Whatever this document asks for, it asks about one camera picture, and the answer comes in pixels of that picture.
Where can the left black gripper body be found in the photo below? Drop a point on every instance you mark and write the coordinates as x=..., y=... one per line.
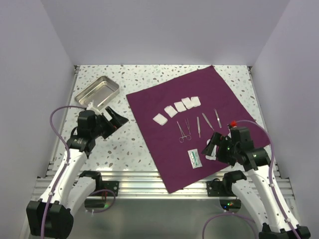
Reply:
x=103, y=127

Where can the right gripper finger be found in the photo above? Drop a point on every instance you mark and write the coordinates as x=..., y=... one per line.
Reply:
x=216, y=139
x=210, y=149

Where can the silver straight tweezers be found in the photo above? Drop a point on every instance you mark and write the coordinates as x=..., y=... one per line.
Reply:
x=207, y=120

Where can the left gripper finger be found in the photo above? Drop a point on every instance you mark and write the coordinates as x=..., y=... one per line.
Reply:
x=118, y=120
x=109, y=114

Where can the white blue sterile pouch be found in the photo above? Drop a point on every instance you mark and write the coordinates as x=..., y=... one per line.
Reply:
x=209, y=157

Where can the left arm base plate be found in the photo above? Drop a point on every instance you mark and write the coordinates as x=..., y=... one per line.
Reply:
x=105, y=187

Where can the purple cloth mat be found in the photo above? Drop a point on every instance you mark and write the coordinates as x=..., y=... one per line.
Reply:
x=180, y=116

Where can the green white sealed packet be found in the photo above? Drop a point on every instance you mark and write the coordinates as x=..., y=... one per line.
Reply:
x=194, y=158

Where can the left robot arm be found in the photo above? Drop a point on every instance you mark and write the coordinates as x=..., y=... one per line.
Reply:
x=52, y=215

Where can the silver scissors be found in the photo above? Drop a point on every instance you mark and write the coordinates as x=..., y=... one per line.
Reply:
x=188, y=137

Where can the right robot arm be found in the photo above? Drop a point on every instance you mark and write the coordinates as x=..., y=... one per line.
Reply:
x=256, y=185

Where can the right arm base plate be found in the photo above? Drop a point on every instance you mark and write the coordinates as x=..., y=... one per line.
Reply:
x=215, y=188

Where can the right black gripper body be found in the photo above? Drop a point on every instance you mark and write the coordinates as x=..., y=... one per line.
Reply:
x=226, y=152

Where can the aluminium rail frame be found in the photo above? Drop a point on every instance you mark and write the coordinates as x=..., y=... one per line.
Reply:
x=124, y=156

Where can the stainless steel tray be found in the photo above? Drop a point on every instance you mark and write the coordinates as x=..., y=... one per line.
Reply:
x=100, y=92

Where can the silver hemostat forceps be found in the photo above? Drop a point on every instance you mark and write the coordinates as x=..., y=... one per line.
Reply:
x=183, y=136

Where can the white gauze pad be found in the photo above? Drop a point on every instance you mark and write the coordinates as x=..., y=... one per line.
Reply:
x=187, y=103
x=195, y=101
x=160, y=119
x=180, y=106
x=170, y=110

